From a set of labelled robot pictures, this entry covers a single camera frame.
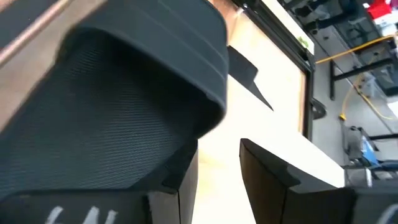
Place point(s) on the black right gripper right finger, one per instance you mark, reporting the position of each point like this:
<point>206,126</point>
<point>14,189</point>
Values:
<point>280,199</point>

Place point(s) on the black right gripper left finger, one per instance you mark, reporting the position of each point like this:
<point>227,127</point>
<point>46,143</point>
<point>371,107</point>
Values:
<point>93,208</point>

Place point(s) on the black rubber slide sandal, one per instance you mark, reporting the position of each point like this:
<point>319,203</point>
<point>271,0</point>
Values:
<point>93,93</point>

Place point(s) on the black leg desk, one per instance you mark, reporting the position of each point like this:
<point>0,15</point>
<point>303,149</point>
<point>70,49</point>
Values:
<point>332,81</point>

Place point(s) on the red plastic bin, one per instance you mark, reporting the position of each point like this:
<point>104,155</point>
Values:
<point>377,9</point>

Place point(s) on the wooden shelf black metal frame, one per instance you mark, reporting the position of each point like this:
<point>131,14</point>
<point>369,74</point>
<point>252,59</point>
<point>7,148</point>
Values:
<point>267,149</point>

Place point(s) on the black aluminium rig frame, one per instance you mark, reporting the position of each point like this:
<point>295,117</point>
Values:
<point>308,93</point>

